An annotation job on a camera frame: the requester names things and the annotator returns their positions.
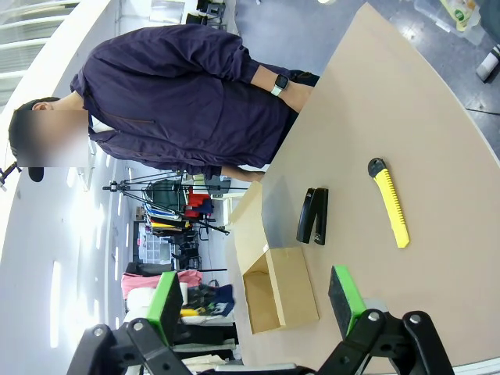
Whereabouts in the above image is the pink cloth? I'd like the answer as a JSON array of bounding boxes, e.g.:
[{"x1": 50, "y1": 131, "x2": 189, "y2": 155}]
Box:
[{"x1": 121, "y1": 269, "x2": 203, "y2": 300}]

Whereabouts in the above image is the person in purple jacket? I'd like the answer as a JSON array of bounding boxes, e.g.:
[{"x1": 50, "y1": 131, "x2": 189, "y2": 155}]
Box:
[{"x1": 7, "y1": 23, "x2": 321, "y2": 184}]

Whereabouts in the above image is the yellow utility knife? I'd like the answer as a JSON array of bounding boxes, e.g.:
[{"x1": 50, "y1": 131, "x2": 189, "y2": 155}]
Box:
[{"x1": 366, "y1": 157, "x2": 411, "y2": 249}]

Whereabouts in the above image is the clear plastic storage bin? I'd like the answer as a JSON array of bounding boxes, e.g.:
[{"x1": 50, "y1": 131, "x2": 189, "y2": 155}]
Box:
[{"x1": 412, "y1": 0, "x2": 489, "y2": 46}]

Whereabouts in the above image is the navy printed shirt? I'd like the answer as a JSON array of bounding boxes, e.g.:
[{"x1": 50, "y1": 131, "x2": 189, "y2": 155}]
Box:
[{"x1": 180, "y1": 284, "x2": 237, "y2": 318}]

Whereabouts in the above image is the white smartwatch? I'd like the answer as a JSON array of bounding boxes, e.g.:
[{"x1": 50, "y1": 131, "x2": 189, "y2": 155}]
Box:
[{"x1": 270, "y1": 73, "x2": 290, "y2": 98}]

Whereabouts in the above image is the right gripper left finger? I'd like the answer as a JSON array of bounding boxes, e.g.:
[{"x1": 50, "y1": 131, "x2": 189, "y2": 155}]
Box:
[{"x1": 66, "y1": 270, "x2": 189, "y2": 375}]

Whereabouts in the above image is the black camera tripod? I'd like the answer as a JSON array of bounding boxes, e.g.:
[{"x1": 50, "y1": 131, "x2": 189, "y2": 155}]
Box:
[{"x1": 102, "y1": 171, "x2": 231, "y2": 236}]

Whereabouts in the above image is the black office chair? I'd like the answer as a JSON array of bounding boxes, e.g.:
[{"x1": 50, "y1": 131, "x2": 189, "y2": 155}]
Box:
[{"x1": 185, "y1": 0, "x2": 227, "y2": 30}]

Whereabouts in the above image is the rack of colourful clothes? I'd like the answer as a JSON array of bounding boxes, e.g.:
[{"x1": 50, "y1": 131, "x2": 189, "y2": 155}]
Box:
[{"x1": 142, "y1": 177, "x2": 216, "y2": 235}]

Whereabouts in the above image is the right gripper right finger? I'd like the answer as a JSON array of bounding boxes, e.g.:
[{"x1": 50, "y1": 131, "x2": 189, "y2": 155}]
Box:
[{"x1": 318, "y1": 265, "x2": 456, "y2": 375}]

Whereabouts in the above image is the person's left hand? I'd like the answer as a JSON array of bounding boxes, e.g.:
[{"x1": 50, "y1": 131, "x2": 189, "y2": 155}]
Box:
[{"x1": 287, "y1": 83, "x2": 314, "y2": 113}]

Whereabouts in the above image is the clear drawer storage cabinet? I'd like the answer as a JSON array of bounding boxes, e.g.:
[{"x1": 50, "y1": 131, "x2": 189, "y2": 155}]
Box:
[{"x1": 134, "y1": 220, "x2": 175, "y2": 270}]

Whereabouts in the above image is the green yellow snack bag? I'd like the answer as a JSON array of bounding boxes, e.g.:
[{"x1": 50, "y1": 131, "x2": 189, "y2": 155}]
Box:
[{"x1": 439, "y1": 0, "x2": 480, "y2": 31}]

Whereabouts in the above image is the brown cardboard box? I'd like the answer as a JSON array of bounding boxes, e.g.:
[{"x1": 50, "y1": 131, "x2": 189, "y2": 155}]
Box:
[{"x1": 228, "y1": 180, "x2": 320, "y2": 335}]

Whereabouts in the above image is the person's right hand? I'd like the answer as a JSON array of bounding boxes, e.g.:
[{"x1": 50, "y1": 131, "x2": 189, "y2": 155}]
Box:
[{"x1": 221, "y1": 162, "x2": 269, "y2": 184}]

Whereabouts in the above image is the black stapler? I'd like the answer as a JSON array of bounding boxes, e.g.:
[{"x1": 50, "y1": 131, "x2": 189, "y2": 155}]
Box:
[{"x1": 295, "y1": 187, "x2": 330, "y2": 246}]

